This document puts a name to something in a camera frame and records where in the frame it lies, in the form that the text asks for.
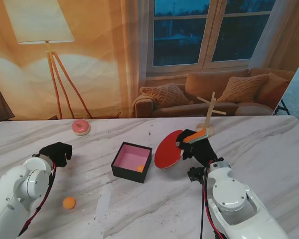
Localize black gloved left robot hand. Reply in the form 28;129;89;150
38;141;73;168

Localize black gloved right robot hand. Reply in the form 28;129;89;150
175;128;219;166

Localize red ping pong bat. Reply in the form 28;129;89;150
154;128;210;170

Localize black box pink inside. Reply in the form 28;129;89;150
111;141;153;184

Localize pink frosted donut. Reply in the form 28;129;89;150
71;119;91;136

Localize wooden mug tree stand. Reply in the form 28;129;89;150
195;91;227;136

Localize printed living room backdrop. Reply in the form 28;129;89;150
0;0;299;120

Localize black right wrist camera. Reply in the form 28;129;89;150
187;166;206;184

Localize red black left arm cables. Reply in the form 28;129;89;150
17;161;58;237

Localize red black arm cables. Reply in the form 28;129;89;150
198;181;225;239
17;161;58;237

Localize red black right arm cables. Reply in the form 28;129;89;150
198;181;225;239

